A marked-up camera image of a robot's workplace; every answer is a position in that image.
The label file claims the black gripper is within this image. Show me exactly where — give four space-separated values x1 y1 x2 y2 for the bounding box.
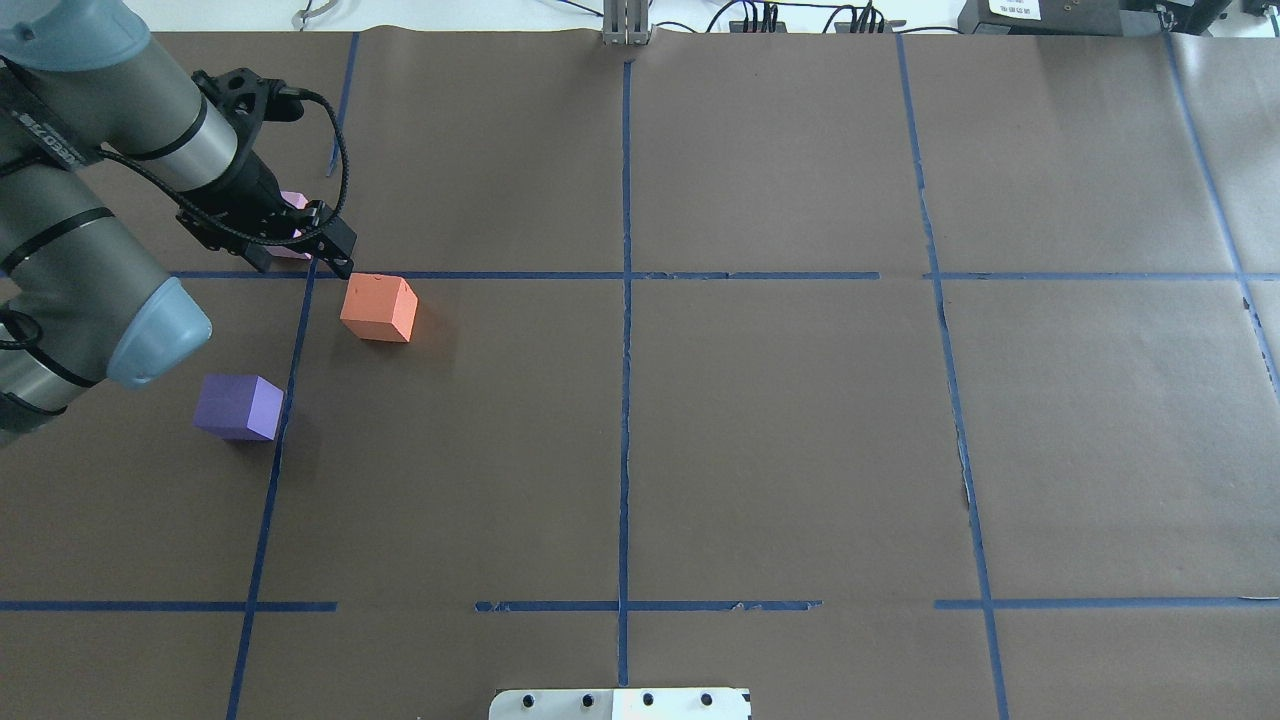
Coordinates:
182 151 357 281

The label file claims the orange foam cube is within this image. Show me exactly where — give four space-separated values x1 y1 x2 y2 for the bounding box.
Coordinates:
339 273 419 343

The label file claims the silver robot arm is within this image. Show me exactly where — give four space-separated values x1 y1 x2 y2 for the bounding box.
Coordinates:
1 1 356 445

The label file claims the pink foam cube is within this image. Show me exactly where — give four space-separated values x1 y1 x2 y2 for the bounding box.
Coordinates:
270 190 323 261

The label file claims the purple foam cube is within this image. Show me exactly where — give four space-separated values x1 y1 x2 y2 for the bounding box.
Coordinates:
192 374 284 442

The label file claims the left black usb hub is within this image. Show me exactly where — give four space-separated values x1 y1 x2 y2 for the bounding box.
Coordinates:
726 3 788 35

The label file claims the black usb hub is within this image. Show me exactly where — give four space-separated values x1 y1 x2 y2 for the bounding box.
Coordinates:
822 4 906 35
726 3 788 35

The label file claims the right black usb hub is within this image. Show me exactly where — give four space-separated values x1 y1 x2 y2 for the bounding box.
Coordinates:
822 4 906 35

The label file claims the brown paper table cover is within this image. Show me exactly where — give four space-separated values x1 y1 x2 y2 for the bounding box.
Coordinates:
3 28 1279 719

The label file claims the black box with label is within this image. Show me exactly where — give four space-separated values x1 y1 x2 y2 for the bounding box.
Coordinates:
956 0 1231 37

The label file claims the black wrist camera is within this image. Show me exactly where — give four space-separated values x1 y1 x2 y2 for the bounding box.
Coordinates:
191 68 305 126

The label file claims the grey aluminium frame post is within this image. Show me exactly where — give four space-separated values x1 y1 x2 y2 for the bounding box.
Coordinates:
602 0 653 47

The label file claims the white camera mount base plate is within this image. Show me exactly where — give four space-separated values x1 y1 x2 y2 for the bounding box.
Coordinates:
488 687 753 719

